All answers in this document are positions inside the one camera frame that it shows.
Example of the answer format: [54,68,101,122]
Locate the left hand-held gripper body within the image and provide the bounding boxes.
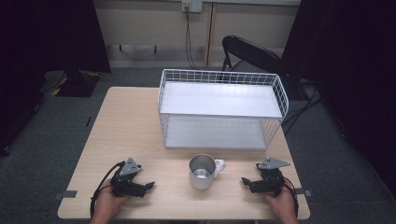
[109,157,144,199]

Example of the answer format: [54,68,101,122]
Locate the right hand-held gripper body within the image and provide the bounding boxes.
[252,157,291,198]

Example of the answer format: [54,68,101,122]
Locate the white metal cup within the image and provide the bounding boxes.
[188,153,227,191]

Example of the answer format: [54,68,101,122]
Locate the white wire shelf rack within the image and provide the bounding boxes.
[157,68,290,151]

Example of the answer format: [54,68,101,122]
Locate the person's right hand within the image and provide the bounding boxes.
[264,179,299,219]

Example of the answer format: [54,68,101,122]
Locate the person's left hand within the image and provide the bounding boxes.
[92,178,133,219]

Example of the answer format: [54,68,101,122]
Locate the grey tape strip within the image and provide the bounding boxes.
[293,187,314,198]
[52,189,78,201]

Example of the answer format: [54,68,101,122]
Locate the dark stand base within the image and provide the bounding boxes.
[39,69,103,98]

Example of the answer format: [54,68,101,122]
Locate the black folding chair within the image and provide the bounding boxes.
[220,35,298,94]

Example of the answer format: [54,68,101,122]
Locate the dark curtain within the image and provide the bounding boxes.
[0,0,112,157]
[280,0,396,198]

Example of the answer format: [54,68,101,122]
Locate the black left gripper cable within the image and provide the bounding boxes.
[89,161,127,219]

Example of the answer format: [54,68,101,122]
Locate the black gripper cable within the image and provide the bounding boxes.
[282,175,301,218]
[89,161,127,219]

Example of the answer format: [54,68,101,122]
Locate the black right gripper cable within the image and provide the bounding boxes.
[282,175,301,218]

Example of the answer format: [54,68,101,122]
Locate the black floor cables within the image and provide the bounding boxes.
[281,78,324,135]

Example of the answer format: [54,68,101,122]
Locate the black wall socket cable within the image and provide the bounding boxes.
[184,7,199,71]

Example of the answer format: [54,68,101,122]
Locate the wooden wall strip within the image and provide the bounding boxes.
[203,2,217,68]

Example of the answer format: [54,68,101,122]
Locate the white wall socket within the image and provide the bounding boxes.
[181,0,204,14]

